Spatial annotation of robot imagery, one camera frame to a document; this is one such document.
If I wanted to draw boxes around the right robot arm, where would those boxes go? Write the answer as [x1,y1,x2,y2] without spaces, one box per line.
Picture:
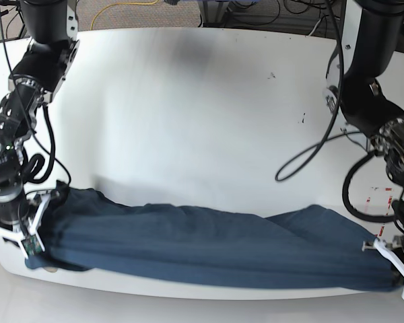
[0,1,79,258]

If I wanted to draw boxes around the dark navy t-shirt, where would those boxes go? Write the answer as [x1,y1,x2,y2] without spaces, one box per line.
[25,183,403,292]

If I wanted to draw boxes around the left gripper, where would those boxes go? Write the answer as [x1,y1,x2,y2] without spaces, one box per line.
[362,236,404,278]

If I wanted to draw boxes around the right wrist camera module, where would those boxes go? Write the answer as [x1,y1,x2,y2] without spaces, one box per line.
[21,235,45,258]

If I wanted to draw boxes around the red tape rectangle marking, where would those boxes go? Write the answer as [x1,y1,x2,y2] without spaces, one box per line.
[364,186,396,241]

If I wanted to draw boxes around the left table grommet hole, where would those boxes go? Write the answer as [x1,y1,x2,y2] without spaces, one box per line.
[43,266,58,273]

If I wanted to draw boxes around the yellow cable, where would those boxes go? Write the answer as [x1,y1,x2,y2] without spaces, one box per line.
[90,0,159,32]

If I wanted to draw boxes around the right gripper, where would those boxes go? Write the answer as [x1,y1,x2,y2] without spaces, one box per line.
[0,188,59,250]

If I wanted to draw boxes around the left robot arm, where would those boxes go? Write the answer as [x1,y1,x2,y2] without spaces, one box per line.
[275,1,404,269]

